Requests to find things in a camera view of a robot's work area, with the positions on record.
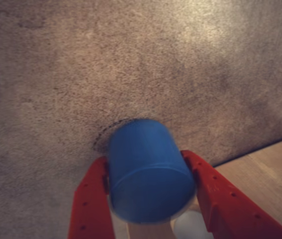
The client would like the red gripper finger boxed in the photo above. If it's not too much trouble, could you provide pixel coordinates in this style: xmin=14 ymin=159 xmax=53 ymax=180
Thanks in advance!
xmin=67 ymin=156 xmax=116 ymax=239
xmin=181 ymin=150 xmax=282 ymax=239

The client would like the blue wooden cylinder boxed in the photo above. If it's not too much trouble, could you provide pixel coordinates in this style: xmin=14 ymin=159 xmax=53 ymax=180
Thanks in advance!
xmin=107 ymin=119 xmax=197 ymax=223

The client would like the wooden shape sorter box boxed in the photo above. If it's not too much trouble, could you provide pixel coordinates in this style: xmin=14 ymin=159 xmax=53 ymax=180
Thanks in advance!
xmin=127 ymin=134 xmax=282 ymax=239

